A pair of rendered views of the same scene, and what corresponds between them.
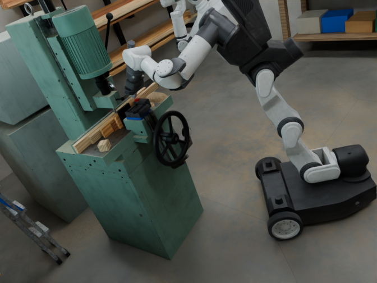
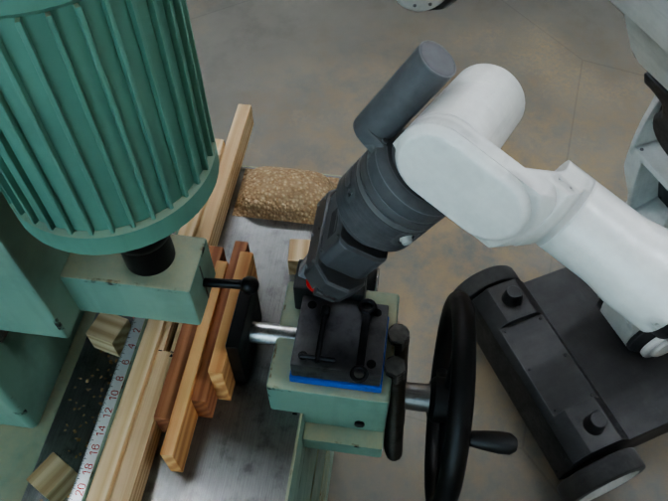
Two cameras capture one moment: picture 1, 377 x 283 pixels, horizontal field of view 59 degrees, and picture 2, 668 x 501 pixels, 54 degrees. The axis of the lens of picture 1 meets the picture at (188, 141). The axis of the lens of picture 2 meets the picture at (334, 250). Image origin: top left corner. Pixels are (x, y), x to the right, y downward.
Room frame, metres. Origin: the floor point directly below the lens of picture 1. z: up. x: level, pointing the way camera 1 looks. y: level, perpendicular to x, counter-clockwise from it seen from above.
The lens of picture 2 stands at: (1.30, 0.39, 1.62)
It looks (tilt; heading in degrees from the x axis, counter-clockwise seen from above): 55 degrees down; 326
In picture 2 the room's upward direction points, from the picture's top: straight up
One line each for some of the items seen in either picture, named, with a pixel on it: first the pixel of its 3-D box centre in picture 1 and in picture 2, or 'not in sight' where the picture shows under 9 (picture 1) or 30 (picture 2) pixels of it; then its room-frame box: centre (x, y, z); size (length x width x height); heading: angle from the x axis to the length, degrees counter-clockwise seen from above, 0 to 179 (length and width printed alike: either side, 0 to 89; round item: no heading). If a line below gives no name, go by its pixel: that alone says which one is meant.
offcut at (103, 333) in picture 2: not in sight; (110, 333); (1.83, 0.40, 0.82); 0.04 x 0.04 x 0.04; 34
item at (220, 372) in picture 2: (126, 114); (236, 324); (1.68, 0.27, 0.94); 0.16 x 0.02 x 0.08; 138
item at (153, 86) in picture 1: (127, 109); (196, 273); (1.78, 0.27, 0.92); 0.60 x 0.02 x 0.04; 138
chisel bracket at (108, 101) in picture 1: (107, 100); (142, 276); (1.74, 0.34, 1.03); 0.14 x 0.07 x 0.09; 48
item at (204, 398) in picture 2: (125, 115); (224, 324); (1.69, 0.28, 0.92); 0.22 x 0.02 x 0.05; 138
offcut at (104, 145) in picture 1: (104, 145); not in sight; (1.46, 0.40, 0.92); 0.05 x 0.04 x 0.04; 74
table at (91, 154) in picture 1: (134, 126); (268, 363); (1.64, 0.25, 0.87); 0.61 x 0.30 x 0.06; 138
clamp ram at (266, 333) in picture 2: (130, 114); (269, 334); (1.64, 0.24, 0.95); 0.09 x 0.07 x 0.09; 138
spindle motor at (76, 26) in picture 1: (83, 42); (58, 23); (1.72, 0.33, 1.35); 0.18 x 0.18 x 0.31
